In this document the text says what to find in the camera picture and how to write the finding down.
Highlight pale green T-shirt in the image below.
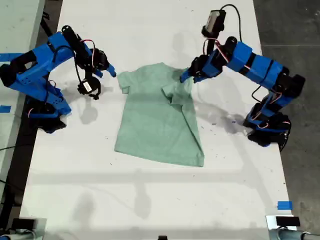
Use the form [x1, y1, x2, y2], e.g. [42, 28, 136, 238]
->
[114, 62, 206, 168]

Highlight black stand legs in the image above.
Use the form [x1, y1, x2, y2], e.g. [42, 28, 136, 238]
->
[39, 3, 56, 46]

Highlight long blue tape strip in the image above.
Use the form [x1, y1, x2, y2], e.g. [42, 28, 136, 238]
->
[0, 52, 24, 62]

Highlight pale side table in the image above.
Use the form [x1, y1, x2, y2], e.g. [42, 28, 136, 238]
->
[0, 0, 46, 196]

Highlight square blue tape patch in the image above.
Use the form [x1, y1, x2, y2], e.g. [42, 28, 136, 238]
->
[277, 200, 293, 211]

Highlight white mounting plate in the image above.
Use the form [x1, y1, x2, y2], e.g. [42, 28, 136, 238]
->
[265, 214, 298, 232]

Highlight black box on grey plate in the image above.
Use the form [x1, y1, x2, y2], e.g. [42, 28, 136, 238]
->
[11, 218, 36, 230]

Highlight black box on white plate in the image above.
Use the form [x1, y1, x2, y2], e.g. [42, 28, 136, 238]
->
[275, 216, 301, 227]

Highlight grey pipe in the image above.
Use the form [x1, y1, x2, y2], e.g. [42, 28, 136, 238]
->
[268, 228, 320, 240]
[0, 231, 36, 240]

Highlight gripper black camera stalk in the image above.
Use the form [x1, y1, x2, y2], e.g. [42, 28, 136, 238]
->
[203, 31, 222, 57]
[83, 69, 102, 101]

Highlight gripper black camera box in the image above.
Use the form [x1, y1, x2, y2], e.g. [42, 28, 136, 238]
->
[201, 9, 227, 36]
[77, 78, 100, 95]

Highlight gripper black camera cable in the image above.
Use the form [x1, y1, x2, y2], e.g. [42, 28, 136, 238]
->
[221, 3, 243, 42]
[73, 47, 87, 85]

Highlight black arm base cable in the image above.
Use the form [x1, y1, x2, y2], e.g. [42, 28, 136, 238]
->
[279, 131, 291, 153]

